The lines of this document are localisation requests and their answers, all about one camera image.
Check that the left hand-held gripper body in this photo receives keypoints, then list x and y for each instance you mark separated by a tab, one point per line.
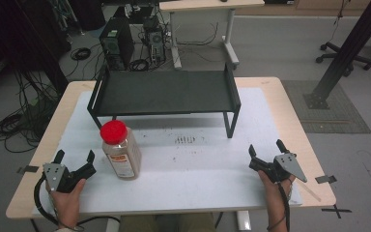
61	180

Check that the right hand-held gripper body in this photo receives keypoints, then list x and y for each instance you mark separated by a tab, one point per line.
285	166

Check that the red-lidded spice jar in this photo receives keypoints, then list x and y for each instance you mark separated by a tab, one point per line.
122	154

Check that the black metal shelf rack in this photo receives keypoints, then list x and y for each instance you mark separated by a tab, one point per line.
164	92

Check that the person's left hand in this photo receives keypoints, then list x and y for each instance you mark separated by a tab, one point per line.
67	206

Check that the grey tape strip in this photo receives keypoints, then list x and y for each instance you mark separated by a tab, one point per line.
29	168
326	179

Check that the grey floor mat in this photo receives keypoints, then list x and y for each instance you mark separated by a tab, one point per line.
335	116

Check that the white table leg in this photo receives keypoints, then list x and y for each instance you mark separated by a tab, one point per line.
112	225
244	220

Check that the black tape cross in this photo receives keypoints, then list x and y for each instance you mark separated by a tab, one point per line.
336	210

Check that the white table mat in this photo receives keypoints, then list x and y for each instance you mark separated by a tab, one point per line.
190	180

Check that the person's olive trousers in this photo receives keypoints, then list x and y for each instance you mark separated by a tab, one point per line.
141	224

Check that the black office chair base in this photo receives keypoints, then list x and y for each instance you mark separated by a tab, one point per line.
344	58

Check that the large black computer tower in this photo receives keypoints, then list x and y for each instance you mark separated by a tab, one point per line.
117	42

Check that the black curtain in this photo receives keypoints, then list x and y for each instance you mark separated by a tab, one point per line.
19	32

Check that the small open computer tower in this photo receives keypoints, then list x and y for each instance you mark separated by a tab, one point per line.
155	43

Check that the white-legged wooden desk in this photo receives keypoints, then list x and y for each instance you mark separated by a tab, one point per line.
206	5

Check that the black metal stand post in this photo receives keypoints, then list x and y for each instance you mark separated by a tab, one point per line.
351	48

